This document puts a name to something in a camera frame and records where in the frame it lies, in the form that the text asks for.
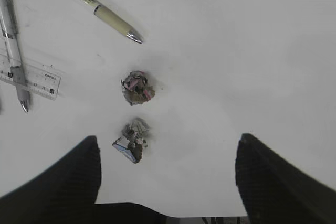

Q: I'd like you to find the paper ball pink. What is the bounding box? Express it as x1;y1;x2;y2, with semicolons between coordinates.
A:
121;71;155;106

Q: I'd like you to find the clear plastic ruler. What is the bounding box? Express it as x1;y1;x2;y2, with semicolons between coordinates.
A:
1;53;61;100

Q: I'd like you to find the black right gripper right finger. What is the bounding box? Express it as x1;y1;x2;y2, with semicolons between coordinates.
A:
235;133;335;223

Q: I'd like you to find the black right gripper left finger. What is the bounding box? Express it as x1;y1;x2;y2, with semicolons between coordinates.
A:
0;135;102;224

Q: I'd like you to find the white beige click pen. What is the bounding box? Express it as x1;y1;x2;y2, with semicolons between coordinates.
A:
73;0;143;44

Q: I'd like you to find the paper ball blue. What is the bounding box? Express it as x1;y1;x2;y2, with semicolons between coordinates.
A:
112;118;150;164

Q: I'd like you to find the grey white click pen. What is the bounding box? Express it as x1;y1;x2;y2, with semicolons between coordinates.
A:
1;0;30;113

